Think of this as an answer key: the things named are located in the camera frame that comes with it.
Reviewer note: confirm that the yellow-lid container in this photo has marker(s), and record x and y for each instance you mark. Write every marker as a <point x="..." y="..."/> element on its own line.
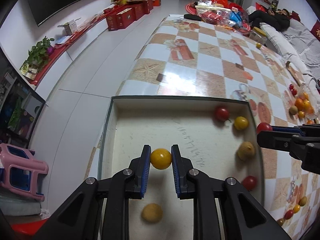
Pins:
<point x="258" y="33"/>

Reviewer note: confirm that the dark glass cabinet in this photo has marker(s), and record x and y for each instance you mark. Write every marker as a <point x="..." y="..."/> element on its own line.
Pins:
<point x="15" y="120"/>

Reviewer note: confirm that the clear glass bowl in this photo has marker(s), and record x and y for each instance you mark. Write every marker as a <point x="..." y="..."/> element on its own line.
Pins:
<point x="314" y="93"/>

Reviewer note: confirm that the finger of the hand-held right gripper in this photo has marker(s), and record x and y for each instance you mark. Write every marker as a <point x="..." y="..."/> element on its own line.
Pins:
<point x="285" y="129"/>
<point x="275" y="140"/>

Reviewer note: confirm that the grey cushion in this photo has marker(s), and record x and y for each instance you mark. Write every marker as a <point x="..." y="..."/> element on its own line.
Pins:
<point x="20" y="206"/>

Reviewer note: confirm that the white open carton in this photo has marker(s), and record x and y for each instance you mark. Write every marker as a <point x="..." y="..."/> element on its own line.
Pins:
<point x="68" y="27"/>

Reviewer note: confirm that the grey striped sofa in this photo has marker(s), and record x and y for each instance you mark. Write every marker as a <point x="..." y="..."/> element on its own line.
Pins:
<point x="300" y="32"/>

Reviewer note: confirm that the light grey fringed blanket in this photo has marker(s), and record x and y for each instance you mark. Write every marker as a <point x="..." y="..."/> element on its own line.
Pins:
<point x="280" y="42"/>

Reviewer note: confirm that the green potted plant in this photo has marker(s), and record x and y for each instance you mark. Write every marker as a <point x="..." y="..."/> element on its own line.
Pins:
<point x="41" y="51"/>

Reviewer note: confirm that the blue snack bag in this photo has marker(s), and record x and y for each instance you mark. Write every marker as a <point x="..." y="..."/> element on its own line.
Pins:
<point x="236" y="17"/>

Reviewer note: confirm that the white shallow box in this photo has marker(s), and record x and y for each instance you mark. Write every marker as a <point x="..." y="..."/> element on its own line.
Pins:
<point x="155" y="122"/>

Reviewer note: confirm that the pink plastic stool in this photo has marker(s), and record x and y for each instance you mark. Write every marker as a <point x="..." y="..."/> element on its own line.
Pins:
<point x="15" y="160"/>

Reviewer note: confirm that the red-topped television cabinet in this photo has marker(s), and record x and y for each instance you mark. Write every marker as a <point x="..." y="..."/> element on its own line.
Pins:
<point x="82" y="31"/>

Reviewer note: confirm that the red gift box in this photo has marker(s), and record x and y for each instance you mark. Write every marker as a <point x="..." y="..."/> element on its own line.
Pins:
<point x="143" y="6"/>
<point x="122" y="17"/>
<point x="157" y="2"/>

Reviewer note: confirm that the red embroidered pillow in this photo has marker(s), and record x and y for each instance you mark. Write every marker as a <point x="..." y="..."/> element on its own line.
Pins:
<point x="316" y="30"/>

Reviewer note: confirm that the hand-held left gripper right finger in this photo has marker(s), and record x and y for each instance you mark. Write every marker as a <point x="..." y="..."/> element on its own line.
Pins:
<point x="175" y="177"/>

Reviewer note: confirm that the red plastic basin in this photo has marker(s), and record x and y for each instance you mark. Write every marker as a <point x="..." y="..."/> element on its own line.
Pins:
<point x="27" y="228"/>

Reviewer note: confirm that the red round tray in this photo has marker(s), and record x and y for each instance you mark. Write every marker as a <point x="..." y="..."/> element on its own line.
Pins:
<point x="190" y="8"/>

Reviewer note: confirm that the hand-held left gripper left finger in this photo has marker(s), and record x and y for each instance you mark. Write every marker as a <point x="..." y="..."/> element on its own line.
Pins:
<point x="147" y="177"/>

